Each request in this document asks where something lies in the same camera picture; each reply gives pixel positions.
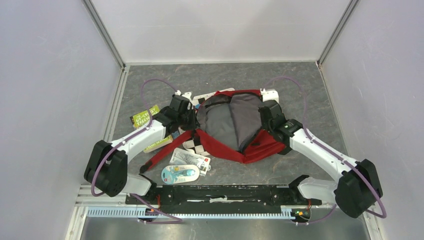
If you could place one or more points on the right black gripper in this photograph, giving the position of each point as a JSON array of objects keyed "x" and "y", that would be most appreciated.
[{"x": 263, "y": 125}]

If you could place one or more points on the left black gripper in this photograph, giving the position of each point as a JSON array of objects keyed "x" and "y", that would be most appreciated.
[{"x": 194, "y": 124}]

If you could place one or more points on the green treehouse book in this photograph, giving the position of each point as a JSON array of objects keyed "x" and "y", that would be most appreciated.
[{"x": 140, "y": 119}]

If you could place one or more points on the red student backpack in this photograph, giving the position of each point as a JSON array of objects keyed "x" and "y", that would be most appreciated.
[{"x": 229, "y": 128}]

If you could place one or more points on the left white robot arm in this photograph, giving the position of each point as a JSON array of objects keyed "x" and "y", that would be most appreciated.
[{"x": 107, "y": 168}]

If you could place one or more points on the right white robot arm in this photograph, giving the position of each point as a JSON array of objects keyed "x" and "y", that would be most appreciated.
[{"x": 354, "y": 186}]

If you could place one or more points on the dark blue book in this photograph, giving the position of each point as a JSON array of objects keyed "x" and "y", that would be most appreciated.
[{"x": 175, "y": 134}]

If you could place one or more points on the packaged ruler set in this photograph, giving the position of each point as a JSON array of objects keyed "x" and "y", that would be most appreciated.
[{"x": 184, "y": 157}]

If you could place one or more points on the blue packaged correction tape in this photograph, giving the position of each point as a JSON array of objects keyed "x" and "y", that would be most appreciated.
[{"x": 177, "y": 174}]

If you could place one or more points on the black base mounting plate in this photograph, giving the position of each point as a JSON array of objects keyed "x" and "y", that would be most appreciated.
[{"x": 226, "y": 199}]

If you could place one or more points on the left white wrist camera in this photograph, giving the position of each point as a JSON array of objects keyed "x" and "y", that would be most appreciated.
[{"x": 187, "y": 95}]

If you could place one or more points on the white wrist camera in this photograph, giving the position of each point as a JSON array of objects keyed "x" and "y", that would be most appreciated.
[
  {"x": 187, "y": 95},
  {"x": 269, "y": 95}
]

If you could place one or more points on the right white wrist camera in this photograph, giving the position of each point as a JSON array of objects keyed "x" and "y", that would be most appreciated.
[{"x": 269, "y": 95}]

